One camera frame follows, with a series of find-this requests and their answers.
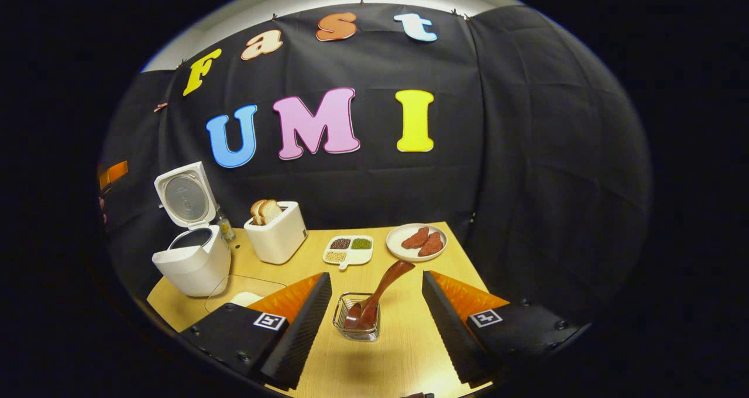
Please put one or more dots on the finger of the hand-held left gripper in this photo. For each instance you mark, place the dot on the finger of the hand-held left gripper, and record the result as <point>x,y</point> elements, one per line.
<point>112,174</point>

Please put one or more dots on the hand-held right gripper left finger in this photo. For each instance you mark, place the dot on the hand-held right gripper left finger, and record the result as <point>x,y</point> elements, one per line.
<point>301,328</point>

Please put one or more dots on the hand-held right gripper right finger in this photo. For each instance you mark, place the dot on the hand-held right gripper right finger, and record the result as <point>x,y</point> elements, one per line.
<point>447,328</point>

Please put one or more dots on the white rice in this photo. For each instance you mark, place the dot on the white rice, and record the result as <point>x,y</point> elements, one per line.
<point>244,298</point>

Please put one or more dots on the wooden spoon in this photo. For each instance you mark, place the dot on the wooden spoon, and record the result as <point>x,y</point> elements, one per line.
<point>380,290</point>

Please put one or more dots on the white rice cooker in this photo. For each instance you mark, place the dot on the white rice cooker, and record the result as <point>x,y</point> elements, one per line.
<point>193,263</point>

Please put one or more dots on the clear glass container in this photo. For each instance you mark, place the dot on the clear glass container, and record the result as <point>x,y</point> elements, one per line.
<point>234,284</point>

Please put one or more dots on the red meat slice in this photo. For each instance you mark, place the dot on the red meat slice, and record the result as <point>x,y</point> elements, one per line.
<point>415,237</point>
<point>432,244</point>

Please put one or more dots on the white divided bean dish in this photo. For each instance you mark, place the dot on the white divided bean dish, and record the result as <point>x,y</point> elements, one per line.
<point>350,251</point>

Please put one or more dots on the white toaster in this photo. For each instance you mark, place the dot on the white toaster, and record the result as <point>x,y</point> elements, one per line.
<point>278,240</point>

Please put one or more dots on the white round plate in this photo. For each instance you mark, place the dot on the white round plate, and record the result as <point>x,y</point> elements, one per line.
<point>398,249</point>

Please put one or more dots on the bread slice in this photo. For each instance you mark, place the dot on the bread slice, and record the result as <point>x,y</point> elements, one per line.
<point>271,210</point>
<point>256,210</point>

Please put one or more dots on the small clear bottle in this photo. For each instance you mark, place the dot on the small clear bottle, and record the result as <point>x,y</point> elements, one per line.
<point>224,227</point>

